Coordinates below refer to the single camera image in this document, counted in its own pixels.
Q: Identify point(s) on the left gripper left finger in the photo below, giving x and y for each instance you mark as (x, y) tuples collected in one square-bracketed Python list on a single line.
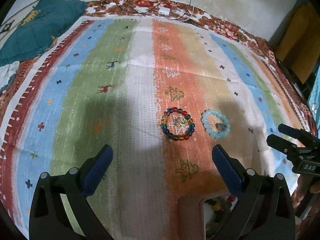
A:
[(93, 170)]

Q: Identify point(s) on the striped colourful woven mat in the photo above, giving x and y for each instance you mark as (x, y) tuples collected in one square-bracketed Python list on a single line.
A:
[(125, 92)]

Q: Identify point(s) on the white charger adapter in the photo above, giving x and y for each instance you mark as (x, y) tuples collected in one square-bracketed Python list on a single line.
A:
[(164, 11)]

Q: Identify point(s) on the white crumpled cloth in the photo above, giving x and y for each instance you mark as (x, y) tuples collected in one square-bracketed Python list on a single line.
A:
[(8, 74)]

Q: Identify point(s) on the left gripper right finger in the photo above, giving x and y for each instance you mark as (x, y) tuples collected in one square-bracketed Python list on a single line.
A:
[(230, 169)]

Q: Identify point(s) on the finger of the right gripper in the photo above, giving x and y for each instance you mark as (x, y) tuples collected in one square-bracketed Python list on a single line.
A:
[(281, 143), (306, 138)]

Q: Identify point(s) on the person's right hand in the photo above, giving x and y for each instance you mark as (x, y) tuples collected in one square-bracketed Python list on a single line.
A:
[(308, 199)]

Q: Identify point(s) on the metal tin box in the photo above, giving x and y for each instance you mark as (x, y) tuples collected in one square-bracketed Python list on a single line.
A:
[(202, 216)]

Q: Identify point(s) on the teal quilted pillow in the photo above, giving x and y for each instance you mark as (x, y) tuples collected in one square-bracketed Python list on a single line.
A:
[(40, 29)]

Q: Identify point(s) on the floral brown bedsheet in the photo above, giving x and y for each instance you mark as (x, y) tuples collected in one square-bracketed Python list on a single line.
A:
[(225, 27)]

